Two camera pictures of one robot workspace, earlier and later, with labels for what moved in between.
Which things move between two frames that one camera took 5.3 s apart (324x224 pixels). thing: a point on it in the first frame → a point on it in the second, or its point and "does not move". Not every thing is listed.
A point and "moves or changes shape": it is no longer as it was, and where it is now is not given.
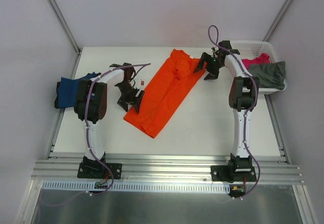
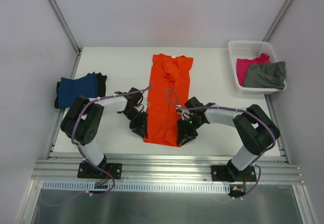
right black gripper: (209, 64) → (186, 127)
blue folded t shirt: (68, 90) does not move
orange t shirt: (166, 94) moves or changes shape
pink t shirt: (263, 58) does not move
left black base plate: (98, 170) does not move
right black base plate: (232, 173) does not move
